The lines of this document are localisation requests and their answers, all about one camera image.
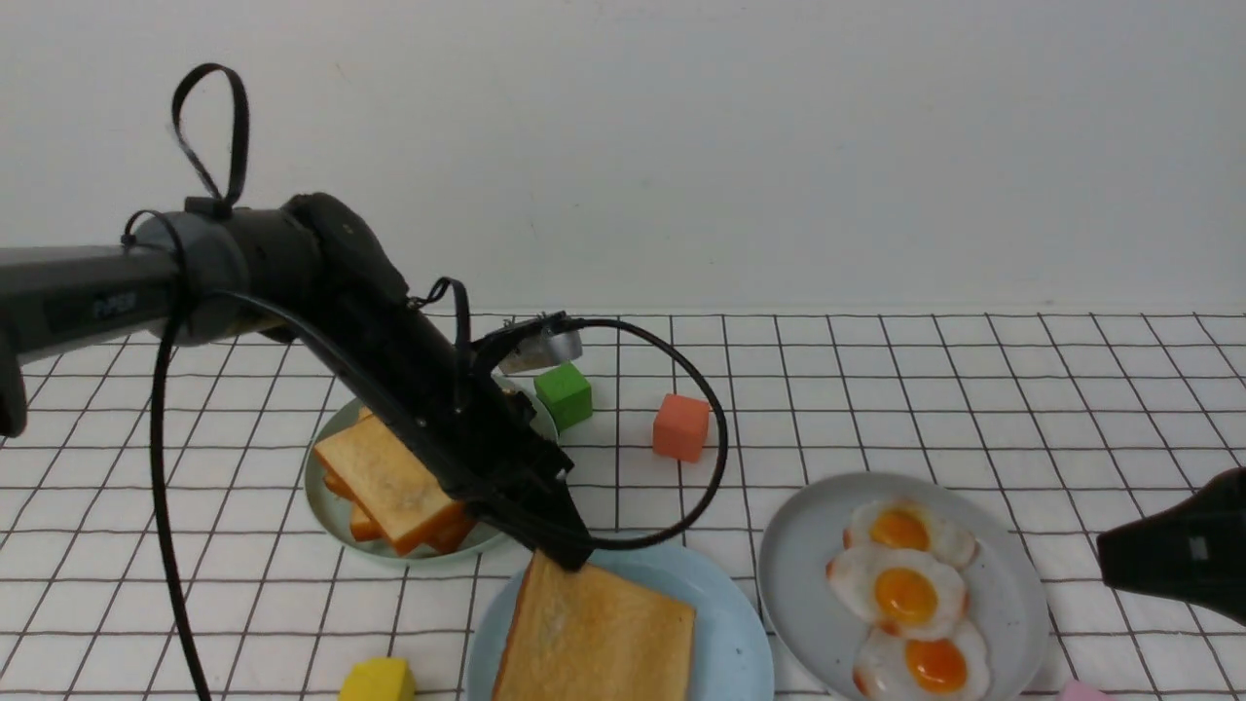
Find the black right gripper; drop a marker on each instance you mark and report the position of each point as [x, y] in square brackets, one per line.
[1193, 552]

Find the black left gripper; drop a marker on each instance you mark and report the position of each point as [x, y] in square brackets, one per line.
[447, 409]

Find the toast slice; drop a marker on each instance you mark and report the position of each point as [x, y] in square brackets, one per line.
[388, 482]
[362, 528]
[594, 635]
[449, 538]

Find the fried egg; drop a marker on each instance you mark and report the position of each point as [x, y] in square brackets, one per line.
[904, 592]
[889, 667]
[904, 523]

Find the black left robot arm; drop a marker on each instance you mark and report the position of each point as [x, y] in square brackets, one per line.
[310, 270]

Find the green cube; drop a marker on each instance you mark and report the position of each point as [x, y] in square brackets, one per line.
[566, 394]

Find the orange cube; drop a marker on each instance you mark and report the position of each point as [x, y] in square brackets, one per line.
[681, 428]

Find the pink cube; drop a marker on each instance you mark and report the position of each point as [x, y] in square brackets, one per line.
[1075, 690]

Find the green plate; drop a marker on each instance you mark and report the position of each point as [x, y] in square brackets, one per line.
[331, 512]

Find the yellow cube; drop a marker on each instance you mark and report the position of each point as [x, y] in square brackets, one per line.
[379, 679]

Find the light blue plate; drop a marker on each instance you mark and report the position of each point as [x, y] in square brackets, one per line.
[732, 659]

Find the grey plate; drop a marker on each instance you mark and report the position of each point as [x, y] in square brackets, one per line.
[1008, 601]

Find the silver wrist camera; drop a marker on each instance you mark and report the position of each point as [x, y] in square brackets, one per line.
[538, 344]

